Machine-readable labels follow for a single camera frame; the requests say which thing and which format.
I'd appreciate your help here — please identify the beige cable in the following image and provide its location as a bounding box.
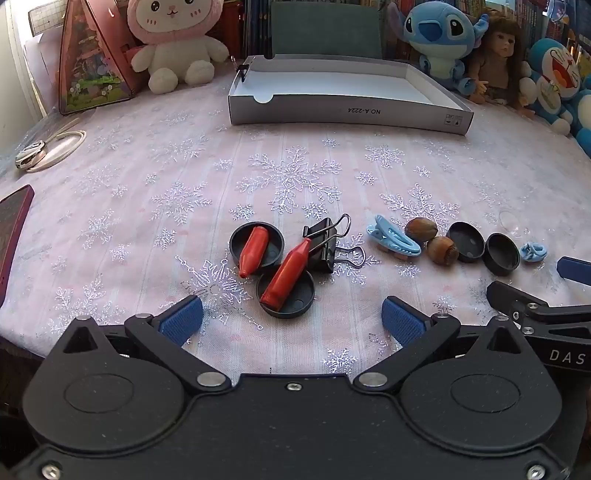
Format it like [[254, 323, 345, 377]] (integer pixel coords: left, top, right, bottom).
[[25, 130, 88, 173]]

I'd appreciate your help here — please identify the large blue cat plush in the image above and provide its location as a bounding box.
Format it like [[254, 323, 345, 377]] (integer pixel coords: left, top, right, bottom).
[[561, 74, 591, 158]]

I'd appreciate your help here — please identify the wooden stick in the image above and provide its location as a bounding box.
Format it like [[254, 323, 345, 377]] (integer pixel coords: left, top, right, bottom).
[[44, 117, 82, 141]]

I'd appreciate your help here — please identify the red plastic crate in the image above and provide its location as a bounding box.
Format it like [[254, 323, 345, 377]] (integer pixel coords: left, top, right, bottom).
[[221, 0, 245, 59]]

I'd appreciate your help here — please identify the short red crayon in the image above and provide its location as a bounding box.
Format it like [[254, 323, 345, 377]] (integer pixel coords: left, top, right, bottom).
[[239, 226, 270, 280]]

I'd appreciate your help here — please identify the dark red phone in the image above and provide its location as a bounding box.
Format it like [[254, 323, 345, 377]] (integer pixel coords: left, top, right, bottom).
[[0, 184, 36, 311]]

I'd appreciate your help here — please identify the clear suction cup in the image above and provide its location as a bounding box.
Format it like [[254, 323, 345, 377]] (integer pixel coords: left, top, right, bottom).
[[499, 210, 532, 236]]

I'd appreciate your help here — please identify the silver watch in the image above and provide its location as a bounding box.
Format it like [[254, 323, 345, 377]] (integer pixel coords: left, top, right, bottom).
[[14, 140, 47, 169]]

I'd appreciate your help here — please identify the pink white bunny plush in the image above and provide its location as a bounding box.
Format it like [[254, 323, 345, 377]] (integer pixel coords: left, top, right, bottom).
[[126, 0, 230, 96]]

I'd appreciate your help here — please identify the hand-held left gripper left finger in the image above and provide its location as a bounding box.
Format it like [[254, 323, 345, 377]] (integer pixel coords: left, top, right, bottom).
[[60, 294, 232, 394]]

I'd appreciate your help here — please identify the blue robot cat plush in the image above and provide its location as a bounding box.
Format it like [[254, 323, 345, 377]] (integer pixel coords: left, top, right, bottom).
[[519, 37, 585, 137]]

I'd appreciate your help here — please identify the pink triangular toy house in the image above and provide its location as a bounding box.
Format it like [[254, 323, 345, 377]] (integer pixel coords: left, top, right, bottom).
[[57, 0, 149, 116]]

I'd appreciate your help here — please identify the small blue hair clip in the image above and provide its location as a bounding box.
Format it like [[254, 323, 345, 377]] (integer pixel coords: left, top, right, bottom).
[[520, 241, 549, 264]]

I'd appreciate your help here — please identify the row of upright books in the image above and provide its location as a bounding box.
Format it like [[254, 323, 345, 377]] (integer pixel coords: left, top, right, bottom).
[[242, 0, 591, 61]]

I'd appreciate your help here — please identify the pink snowflake tablecloth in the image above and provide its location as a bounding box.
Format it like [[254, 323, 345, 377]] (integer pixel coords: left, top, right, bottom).
[[0, 78, 591, 376]]

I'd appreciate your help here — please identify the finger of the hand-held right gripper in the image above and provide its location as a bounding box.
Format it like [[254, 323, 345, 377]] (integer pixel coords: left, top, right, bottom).
[[486, 280, 591, 335], [556, 256, 591, 287]]

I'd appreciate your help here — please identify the large black binder clip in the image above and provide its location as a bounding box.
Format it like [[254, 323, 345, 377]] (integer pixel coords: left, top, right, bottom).
[[302, 213, 368, 274]]

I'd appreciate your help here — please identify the green felt notebook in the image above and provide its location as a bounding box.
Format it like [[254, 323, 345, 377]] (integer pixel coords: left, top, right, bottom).
[[271, 2, 384, 60]]

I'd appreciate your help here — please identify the blue alien plush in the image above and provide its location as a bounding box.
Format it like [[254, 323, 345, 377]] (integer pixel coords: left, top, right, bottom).
[[387, 0, 491, 96]]

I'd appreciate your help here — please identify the long red crayon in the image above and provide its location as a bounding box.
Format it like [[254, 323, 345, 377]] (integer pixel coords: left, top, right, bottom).
[[259, 238, 314, 311]]

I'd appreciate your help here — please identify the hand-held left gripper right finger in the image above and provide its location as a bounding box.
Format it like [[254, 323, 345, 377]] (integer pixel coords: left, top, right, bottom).
[[352, 295, 532, 394]]

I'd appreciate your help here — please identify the black round cap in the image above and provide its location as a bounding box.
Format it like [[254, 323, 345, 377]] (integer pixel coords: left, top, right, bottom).
[[229, 222, 285, 278], [483, 233, 522, 277], [446, 221, 486, 263], [256, 269, 316, 319]]

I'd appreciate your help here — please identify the large blue hair clip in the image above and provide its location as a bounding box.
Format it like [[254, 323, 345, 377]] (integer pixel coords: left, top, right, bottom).
[[366, 214, 422, 257]]

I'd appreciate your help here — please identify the brown hazelnut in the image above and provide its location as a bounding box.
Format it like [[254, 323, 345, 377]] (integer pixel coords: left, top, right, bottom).
[[404, 216, 439, 243], [426, 235, 461, 265]]

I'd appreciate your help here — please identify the brown haired doll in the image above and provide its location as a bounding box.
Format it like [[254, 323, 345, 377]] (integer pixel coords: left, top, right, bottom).
[[464, 17, 532, 112]]

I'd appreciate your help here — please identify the white cardboard box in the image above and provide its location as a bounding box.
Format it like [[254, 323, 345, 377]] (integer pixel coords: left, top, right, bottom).
[[228, 54, 475, 136]]

